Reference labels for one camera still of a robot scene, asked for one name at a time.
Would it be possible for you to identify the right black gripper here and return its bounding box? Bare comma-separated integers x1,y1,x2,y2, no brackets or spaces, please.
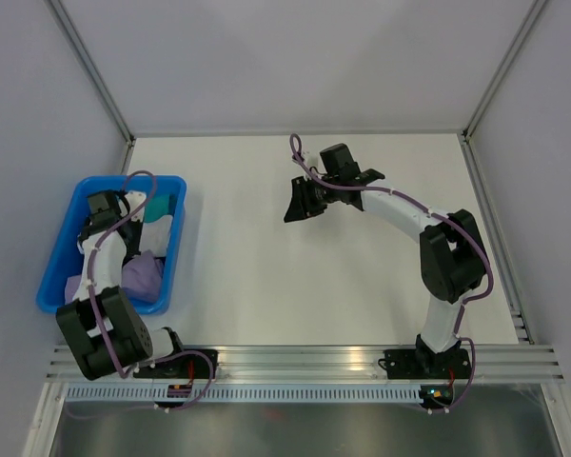
284,173,340,223

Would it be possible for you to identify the purple t-shirt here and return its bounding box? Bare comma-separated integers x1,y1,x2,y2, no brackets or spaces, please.
91,250,164,304

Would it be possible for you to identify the teal rolled t-shirt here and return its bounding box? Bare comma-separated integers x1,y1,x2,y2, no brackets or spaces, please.
144,194,177,224

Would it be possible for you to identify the white rolled t-shirt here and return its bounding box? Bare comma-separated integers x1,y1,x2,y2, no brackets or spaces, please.
75,213,175,261

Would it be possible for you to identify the blue plastic bin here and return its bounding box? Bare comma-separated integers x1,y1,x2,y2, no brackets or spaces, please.
36,175,187,315

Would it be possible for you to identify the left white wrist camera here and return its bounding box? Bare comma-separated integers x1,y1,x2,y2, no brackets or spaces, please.
121,190,147,223

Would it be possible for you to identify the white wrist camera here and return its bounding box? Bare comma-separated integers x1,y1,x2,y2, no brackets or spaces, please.
301,150,319,169
121,190,147,223

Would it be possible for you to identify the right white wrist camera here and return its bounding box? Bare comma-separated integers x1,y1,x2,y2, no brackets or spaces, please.
301,150,319,169

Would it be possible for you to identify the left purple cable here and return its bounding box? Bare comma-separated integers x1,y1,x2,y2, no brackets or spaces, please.
83,170,161,380

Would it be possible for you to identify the purple cable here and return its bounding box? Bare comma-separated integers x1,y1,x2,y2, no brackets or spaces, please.
83,170,161,380
288,132,495,410

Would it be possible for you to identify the left aluminium frame post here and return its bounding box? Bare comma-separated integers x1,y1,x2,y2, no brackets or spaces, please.
45,0,134,145

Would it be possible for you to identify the aluminium frame post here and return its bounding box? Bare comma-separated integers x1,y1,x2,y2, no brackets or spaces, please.
45,0,134,145
459,0,550,143

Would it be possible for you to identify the aluminium rail base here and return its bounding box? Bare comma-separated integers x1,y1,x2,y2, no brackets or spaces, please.
45,345,565,382

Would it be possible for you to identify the slotted white cable duct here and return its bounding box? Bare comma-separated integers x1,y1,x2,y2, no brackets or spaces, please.
66,383,451,404

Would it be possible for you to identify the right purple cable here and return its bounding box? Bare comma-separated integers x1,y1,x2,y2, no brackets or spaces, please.
288,132,495,410

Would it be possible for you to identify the right aluminium frame post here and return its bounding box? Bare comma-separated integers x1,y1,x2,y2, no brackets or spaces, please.
459,0,550,143

